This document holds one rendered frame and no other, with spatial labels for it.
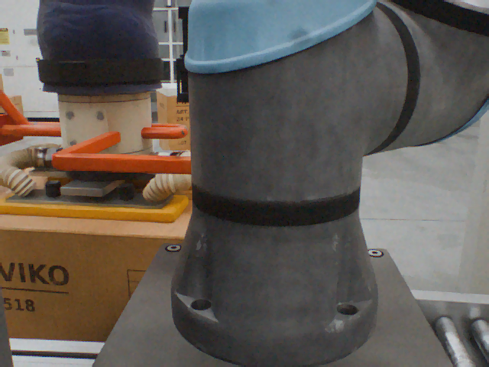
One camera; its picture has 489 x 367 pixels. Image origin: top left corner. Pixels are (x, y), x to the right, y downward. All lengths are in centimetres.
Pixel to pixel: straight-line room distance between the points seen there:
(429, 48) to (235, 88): 15
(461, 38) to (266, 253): 19
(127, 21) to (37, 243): 39
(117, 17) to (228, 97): 58
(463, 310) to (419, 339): 103
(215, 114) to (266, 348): 14
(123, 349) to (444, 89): 28
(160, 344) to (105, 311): 51
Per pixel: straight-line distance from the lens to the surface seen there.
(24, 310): 90
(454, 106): 38
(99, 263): 79
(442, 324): 134
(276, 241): 27
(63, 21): 84
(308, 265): 28
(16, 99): 840
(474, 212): 206
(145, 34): 85
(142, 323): 34
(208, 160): 28
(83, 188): 84
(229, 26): 26
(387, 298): 38
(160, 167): 62
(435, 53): 35
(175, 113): 266
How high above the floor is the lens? 122
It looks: 16 degrees down
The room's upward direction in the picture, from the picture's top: straight up
